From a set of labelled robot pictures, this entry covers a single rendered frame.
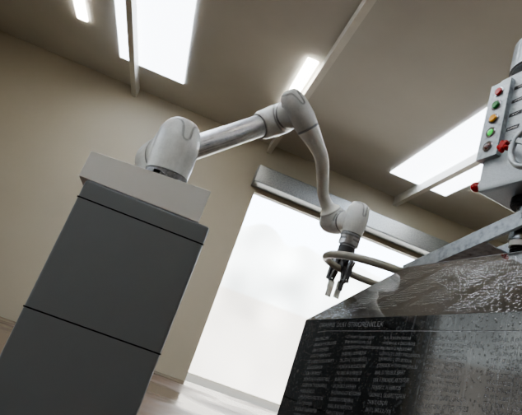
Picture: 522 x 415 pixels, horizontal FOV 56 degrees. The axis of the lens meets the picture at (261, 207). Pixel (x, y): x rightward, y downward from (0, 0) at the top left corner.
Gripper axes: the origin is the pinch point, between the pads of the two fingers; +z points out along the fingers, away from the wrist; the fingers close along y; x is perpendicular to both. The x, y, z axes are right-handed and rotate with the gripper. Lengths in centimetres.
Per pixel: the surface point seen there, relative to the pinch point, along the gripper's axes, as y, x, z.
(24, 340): 12, -114, 50
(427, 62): -171, 193, -293
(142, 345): 24, -87, 42
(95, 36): -550, -63, -275
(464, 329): 111, -76, 15
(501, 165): 78, -26, -42
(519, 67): 74, -23, -79
